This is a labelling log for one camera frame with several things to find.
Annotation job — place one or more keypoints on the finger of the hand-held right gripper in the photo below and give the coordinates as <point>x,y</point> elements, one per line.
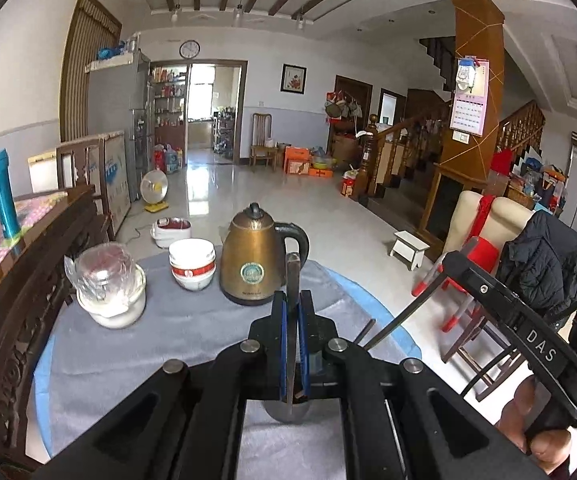
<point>483,287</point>

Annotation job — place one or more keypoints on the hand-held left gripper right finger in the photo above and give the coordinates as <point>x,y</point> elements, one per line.
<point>307,340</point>

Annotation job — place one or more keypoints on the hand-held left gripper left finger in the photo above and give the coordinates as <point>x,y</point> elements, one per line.
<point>283,340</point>

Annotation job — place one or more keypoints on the dark grey cup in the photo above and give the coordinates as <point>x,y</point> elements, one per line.
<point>288,414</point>

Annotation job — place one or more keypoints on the person's right hand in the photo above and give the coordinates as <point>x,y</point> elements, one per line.
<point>515,410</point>

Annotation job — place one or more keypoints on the red plastic chair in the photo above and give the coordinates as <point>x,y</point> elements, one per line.
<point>483,255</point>

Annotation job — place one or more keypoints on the black jacket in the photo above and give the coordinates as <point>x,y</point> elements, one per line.
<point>543,260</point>

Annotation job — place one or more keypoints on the cream backed chair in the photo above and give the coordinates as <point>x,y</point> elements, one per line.
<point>461,215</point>

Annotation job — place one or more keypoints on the small white stool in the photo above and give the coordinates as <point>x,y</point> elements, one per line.
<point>409,247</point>

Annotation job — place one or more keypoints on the brass electric kettle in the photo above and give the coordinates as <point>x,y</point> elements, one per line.
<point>248,260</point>

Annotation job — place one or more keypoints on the grey table cloth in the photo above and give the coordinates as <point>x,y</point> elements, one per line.
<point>168,340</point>

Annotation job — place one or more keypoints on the white rice cooker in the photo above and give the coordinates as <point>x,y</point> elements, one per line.
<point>171,232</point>

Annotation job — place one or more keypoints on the red white carton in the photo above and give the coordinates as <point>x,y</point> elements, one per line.
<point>350,185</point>

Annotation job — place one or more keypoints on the wooden staircase railing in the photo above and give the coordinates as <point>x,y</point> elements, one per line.
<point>383,160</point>

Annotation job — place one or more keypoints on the plain white bowl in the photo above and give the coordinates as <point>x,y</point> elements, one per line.
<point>118,315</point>

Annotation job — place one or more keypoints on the orange cardboard box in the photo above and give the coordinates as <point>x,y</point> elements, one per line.
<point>298,160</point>

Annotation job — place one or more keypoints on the clear plastic bag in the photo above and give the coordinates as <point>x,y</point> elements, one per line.
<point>103,270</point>

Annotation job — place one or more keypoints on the round electric heater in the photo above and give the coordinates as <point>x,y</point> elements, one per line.
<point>154,187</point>

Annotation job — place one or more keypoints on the brown wooden chair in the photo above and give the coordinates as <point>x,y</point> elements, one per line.
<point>262,135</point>

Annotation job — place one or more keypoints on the brown wooden door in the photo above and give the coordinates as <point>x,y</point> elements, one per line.
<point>353,105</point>

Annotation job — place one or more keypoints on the blue table cover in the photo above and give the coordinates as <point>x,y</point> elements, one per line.
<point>42,385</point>

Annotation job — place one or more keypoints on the shelf of goods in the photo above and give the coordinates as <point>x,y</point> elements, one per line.
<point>168,105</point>

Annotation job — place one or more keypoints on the wooden pillar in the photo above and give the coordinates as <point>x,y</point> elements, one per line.
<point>468,25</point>

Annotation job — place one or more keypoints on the carved dark wooden furniture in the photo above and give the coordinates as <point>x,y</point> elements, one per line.
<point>8,335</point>

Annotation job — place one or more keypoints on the floral cloth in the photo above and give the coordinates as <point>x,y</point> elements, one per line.
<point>28,215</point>

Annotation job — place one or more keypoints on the grey refrigerator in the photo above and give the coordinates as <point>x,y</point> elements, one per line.
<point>113,110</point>

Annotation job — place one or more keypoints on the blue thermos flask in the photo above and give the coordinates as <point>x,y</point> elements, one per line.
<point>4,195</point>

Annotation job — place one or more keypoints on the pendant ceiling lamp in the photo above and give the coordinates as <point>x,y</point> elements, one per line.
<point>301,17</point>
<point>176,10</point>
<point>239,10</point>

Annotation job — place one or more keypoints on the striped brown curtain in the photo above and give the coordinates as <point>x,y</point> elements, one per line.
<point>88,60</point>

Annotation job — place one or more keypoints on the pink wall calendar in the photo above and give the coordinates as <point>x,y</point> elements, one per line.
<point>468,110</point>

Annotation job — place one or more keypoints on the framed wall picture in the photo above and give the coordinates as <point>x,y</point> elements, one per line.
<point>293,78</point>

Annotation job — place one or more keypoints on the round wall clock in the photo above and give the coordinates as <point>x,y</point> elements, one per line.
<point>189,49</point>

